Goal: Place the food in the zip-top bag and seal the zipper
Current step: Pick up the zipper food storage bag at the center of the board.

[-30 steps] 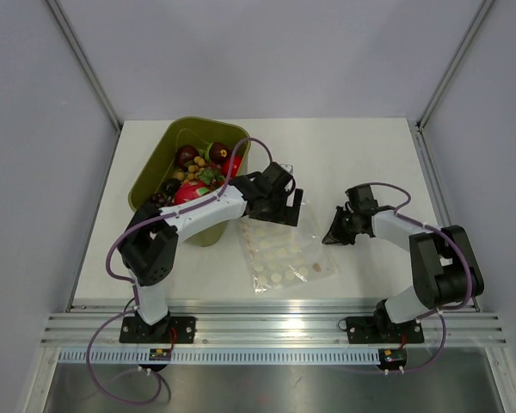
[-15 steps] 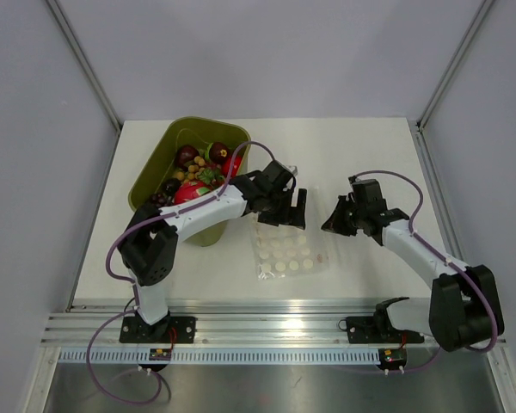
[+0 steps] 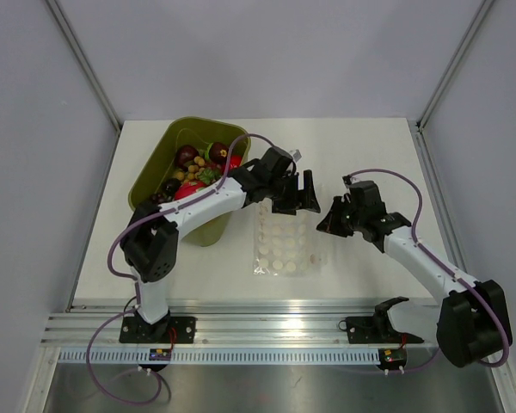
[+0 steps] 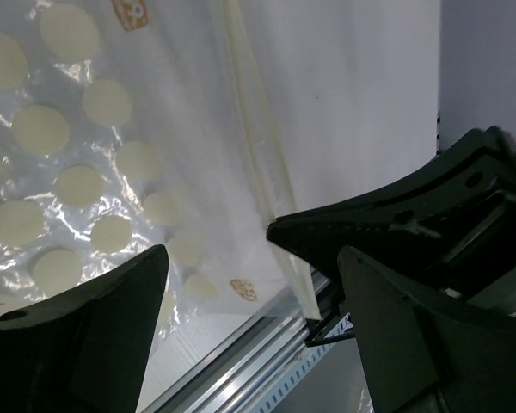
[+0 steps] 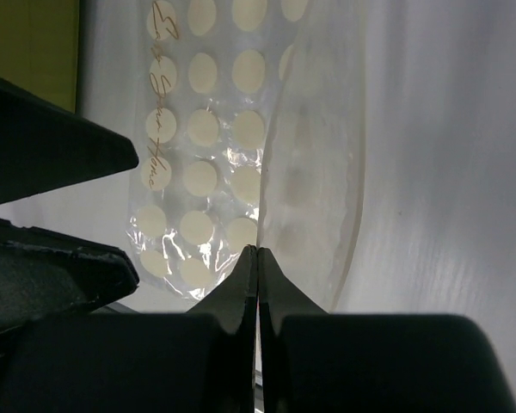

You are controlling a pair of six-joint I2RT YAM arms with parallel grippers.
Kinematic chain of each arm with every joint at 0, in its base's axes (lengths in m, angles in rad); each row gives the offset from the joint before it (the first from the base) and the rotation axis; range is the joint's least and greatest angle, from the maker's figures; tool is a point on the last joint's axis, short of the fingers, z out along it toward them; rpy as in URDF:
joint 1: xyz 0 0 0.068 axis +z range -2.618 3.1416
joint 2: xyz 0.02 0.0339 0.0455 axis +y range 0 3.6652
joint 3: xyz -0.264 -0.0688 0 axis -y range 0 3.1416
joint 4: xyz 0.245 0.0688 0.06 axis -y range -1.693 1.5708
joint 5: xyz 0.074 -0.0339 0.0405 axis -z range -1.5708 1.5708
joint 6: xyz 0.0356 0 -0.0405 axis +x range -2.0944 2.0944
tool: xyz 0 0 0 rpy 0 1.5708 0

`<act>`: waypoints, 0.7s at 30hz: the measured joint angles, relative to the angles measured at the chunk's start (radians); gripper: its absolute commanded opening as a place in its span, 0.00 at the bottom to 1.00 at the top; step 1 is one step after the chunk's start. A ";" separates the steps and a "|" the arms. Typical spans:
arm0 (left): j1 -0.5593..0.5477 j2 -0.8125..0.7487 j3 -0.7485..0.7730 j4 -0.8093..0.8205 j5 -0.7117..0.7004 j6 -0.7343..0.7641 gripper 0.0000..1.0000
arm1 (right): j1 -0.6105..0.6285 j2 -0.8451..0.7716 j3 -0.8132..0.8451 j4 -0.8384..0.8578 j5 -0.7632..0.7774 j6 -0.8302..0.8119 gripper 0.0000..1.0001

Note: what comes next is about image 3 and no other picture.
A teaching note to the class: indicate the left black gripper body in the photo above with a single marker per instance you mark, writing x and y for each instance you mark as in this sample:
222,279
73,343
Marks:
285,188

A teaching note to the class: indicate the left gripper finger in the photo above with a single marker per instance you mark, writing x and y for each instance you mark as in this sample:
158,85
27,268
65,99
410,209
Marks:
285,205
306,199

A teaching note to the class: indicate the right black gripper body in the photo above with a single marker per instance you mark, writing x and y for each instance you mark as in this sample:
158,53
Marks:
356,217

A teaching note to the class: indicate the clear zip top bag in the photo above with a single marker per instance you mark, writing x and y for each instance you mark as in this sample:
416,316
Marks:
285,245

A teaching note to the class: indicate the red apple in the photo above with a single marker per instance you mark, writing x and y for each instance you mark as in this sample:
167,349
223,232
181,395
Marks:
234,162

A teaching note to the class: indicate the dark purple mangosteen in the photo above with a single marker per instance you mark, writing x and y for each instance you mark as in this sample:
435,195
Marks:
218,152

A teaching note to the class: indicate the olive green plastic bin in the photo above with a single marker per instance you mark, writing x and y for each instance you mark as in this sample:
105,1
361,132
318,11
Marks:
199,133

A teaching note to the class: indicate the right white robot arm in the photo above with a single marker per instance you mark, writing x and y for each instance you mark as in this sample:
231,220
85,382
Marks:
471,323

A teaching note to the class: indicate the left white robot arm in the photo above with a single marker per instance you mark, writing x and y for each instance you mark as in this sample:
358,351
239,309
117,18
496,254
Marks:
151,240

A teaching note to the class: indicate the tan longan bunch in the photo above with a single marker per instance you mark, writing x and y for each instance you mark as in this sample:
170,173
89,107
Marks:
187,169

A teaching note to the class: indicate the pink dragon fruit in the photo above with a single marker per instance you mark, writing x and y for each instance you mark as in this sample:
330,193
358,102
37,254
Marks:
188,189

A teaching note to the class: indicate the dark purple grape bunch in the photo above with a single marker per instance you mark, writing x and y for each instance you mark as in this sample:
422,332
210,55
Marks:
166,192

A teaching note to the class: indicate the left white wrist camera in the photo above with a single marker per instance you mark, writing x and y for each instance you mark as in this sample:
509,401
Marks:
296,155

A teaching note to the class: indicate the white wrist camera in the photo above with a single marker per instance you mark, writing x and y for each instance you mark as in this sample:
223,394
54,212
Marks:
296,155
349,180

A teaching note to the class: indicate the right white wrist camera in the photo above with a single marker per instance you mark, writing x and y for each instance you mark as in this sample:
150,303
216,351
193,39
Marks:
349,180

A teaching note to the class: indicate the aluminium mounting rail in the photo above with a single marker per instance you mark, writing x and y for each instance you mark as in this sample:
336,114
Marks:
283,323

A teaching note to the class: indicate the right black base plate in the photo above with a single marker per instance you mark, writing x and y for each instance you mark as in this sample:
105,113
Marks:
366,330

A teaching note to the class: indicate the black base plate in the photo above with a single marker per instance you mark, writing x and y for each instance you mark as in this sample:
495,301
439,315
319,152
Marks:
366,330
176,330

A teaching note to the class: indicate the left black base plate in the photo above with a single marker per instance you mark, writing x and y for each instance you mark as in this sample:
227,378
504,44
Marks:
176,330

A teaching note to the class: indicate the white slotted cable duct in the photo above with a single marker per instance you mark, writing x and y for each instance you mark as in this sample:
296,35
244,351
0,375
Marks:
223,356

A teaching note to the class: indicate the right aluminium frame post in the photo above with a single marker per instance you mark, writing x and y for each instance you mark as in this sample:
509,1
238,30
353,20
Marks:
455,62

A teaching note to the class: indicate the aluminium frame post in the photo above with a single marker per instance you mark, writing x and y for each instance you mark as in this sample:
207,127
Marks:
455,62
74,44

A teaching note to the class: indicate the left aluminium frame post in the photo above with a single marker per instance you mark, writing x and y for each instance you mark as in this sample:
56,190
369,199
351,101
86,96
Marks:
74,44

